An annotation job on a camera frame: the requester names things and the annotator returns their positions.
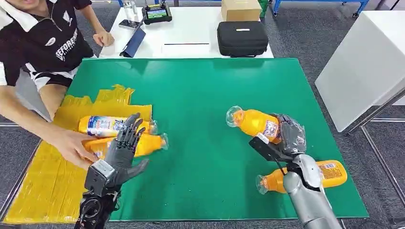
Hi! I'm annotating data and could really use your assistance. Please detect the person's right hand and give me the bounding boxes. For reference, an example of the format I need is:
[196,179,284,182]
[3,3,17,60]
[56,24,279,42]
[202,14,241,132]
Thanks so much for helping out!
[52,129,99,171]

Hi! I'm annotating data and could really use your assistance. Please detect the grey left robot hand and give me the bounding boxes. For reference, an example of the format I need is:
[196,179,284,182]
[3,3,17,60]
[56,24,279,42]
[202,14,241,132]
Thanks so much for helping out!
[104,113,150,187]

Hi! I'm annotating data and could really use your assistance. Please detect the person's left hand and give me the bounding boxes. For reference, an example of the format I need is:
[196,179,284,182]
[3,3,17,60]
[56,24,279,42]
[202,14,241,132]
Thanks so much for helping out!
[93,30,116,48]

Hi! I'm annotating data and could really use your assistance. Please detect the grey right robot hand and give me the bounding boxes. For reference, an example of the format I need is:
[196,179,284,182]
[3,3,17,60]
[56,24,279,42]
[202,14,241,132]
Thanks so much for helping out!
[270,113,307,156]

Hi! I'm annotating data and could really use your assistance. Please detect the orange juice bottle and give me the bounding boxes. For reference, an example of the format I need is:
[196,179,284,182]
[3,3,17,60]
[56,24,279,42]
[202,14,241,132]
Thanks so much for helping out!
[82,133,169,159]
[225,105,283,145]
[78,115,158,138]
[256,159,348,195]

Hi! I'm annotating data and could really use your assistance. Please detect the smartphone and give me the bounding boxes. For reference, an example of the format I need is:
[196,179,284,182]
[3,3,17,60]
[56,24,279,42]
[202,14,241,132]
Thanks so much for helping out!
[118,19,142,30]

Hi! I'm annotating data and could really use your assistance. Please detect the dark blue folder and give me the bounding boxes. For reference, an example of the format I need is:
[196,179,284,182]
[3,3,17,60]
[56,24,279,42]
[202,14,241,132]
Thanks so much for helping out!
[119,22,147,59]

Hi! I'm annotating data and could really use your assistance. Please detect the yellow plastic sheet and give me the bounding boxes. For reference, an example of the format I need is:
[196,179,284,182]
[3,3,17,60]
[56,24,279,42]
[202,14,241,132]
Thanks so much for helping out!
[3,83,154,225]

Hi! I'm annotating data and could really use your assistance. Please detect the black handheld controller with screen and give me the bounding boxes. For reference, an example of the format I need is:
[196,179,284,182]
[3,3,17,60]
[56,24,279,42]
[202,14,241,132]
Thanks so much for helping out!
[141,3,173,26]

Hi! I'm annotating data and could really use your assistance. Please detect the person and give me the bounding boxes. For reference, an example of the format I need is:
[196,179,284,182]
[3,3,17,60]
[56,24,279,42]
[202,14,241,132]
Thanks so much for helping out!
[0,0,116,170]

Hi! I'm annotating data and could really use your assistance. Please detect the grey chair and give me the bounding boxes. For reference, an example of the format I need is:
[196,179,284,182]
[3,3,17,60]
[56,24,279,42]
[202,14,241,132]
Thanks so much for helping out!
[14,70,53,123]

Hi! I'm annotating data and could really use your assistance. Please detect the white table with items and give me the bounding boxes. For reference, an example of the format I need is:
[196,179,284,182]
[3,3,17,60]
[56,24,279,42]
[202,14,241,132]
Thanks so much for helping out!
[98,6,275,60]

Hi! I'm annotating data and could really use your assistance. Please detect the empty white table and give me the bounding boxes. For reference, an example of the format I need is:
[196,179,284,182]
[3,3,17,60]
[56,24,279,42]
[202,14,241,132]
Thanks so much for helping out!
[314,10,405,134]

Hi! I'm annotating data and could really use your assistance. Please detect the green table mat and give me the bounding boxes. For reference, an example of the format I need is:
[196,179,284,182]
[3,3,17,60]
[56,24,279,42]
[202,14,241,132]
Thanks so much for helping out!
[64,57,370,222]

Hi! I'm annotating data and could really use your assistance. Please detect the black carrying case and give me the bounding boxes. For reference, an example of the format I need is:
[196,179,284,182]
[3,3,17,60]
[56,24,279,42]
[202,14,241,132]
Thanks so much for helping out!
[216,21,269,59]

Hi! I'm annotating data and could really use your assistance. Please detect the cardboard box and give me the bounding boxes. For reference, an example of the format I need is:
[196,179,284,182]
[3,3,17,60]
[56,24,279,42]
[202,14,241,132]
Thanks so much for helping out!
[220,0,262,22]

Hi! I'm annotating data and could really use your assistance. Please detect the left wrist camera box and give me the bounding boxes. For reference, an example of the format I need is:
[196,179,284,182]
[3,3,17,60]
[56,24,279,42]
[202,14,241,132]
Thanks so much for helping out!
[84,159,117,197]

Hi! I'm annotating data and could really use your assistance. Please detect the blue metal cart frame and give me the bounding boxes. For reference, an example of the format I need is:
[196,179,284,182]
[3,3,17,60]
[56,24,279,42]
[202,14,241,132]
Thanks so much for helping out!
[271,0,370,18]

